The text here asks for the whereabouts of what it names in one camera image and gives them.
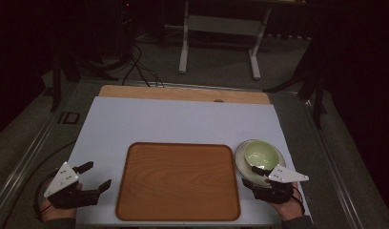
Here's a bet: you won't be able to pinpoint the person's left hand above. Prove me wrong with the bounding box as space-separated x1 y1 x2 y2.
39 181 84 222

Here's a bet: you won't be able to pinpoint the pale green bowl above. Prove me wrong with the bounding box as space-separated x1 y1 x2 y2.
244 139 281 172
235 138 287 188

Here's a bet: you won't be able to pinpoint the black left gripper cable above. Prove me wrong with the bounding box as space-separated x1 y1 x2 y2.
32 170 59 223

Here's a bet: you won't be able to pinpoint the white table mat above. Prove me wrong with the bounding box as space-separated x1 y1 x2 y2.
68 95 313 227

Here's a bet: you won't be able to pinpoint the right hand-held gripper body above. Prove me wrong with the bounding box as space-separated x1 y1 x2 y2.
250 164 310 205

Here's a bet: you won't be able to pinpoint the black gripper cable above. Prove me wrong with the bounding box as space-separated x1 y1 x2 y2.
290 185 307 216
32 170 59 223

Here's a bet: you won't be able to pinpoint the white metal table frame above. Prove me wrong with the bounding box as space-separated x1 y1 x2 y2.
177 0 274 81

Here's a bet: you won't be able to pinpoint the metal floor rail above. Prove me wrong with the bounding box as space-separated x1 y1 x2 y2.
0 106 76 220
297 91 366 229

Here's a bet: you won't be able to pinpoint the brown wooden tray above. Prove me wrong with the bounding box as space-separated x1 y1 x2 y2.
114 141 242 222

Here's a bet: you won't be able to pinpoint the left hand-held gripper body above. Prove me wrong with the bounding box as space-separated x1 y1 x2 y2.
43 161 101 210

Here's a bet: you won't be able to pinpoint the black metal stand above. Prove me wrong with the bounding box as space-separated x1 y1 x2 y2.
262 39 330 130
49 52 120 113

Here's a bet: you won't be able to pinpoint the person's right hand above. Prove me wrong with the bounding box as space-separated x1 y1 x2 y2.
266 180 307 221

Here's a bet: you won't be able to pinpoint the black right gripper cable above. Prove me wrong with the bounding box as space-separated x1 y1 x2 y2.
290 185 307 216

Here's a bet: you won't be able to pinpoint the black floor bracket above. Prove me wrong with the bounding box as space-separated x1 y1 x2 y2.
56 111 81 126

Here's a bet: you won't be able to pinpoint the long black floor cable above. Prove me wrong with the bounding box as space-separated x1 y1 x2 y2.
0 140 76 229

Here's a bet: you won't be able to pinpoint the black floor cables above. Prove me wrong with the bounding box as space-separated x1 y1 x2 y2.
120 43 166 89

